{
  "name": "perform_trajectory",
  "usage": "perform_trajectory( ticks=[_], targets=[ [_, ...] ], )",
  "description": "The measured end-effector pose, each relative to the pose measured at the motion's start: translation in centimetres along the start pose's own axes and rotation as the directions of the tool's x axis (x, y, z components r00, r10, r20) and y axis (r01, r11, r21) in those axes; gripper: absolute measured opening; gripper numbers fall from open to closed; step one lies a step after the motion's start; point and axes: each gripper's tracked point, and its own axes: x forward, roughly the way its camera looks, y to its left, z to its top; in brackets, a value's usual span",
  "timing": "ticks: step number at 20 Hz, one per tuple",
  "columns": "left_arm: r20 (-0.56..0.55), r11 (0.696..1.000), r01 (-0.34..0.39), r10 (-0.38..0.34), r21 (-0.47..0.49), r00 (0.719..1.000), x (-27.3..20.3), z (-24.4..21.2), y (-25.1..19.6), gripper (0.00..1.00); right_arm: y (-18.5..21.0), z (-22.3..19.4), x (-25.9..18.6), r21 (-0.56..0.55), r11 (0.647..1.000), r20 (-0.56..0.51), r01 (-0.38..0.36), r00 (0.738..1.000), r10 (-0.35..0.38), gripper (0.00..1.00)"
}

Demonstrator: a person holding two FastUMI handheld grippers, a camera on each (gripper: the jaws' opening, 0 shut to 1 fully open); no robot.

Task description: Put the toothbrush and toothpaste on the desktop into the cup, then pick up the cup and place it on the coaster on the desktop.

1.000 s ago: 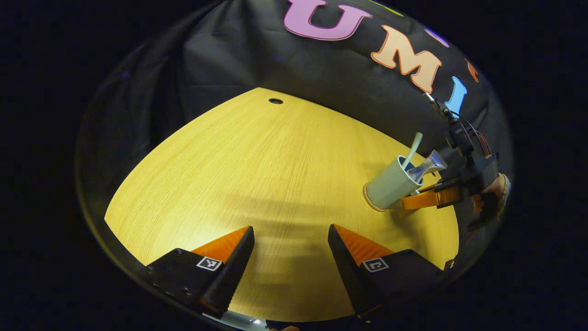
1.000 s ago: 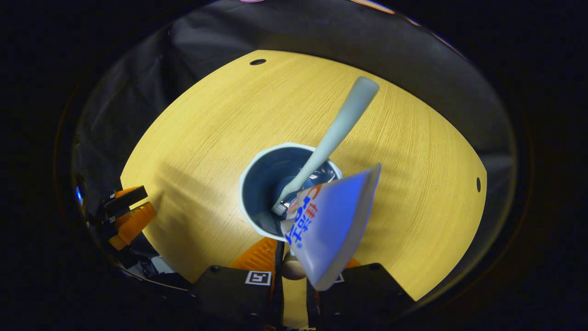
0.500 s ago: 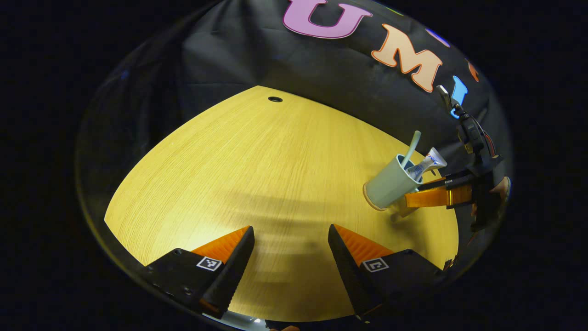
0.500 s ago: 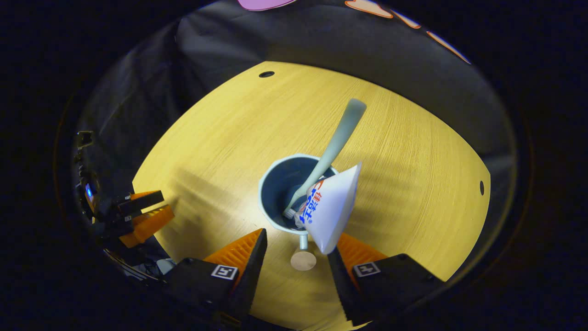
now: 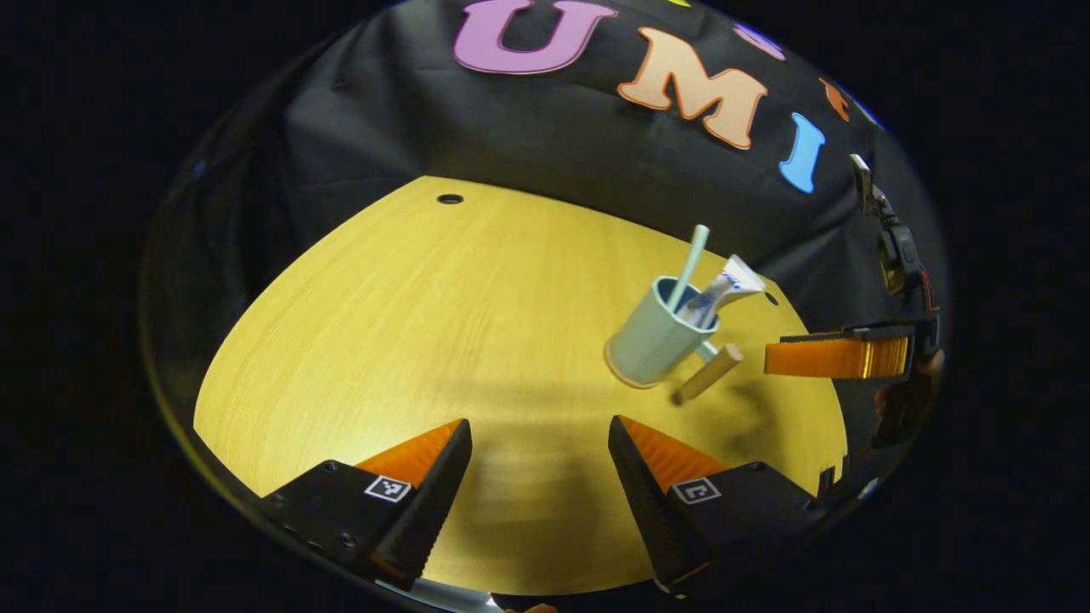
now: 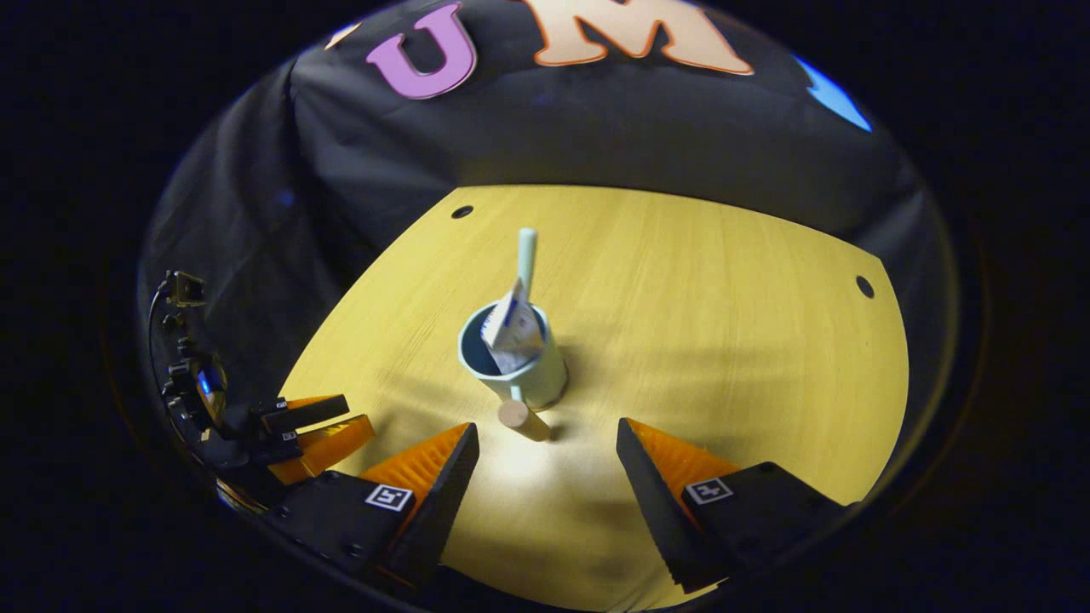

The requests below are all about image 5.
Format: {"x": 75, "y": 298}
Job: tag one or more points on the black backdrop cloth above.
{"x": 511, "y": 128}

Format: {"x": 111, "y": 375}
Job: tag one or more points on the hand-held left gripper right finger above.
{"x": 643, "y": 502}

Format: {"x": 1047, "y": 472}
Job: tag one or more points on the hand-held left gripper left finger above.
{"x": 434, "y": 511}

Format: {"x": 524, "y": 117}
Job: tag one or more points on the white squeezed toothpaste tube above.
{"x": 732, "y": 281}

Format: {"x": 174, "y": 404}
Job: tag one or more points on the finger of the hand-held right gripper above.
{"x": 834, "y": 358}

